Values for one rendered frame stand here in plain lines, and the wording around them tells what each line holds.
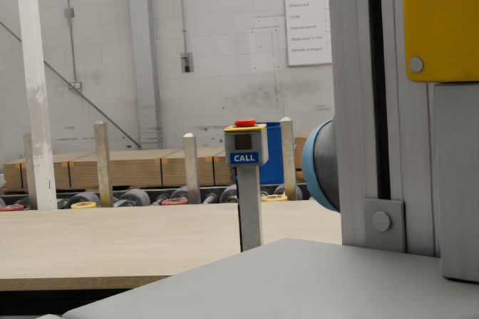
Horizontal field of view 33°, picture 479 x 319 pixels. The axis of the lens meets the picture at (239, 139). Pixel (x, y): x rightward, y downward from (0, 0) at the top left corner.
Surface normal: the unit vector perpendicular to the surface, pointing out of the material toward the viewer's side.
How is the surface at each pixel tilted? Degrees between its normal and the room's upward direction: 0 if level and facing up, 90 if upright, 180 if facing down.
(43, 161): 90
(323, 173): 85
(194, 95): 90
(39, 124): 90
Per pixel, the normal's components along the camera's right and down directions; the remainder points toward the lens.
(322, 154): -0.80, -0.29
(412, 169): -0.67, 0.12
